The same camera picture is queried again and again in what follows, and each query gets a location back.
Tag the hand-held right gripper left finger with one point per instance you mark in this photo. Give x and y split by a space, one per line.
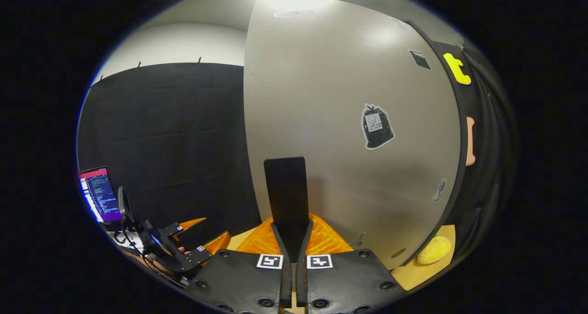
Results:
287 286

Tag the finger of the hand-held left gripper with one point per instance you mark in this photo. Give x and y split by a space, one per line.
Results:
202 255
183 227

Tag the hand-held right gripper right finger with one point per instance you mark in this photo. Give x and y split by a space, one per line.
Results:
301 286

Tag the computer monitor screen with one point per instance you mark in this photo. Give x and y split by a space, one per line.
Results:
101 194

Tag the black backdrop cloth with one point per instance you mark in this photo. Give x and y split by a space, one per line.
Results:
174 135

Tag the pale yellow round bun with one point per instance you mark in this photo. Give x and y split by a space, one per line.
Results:
434 250

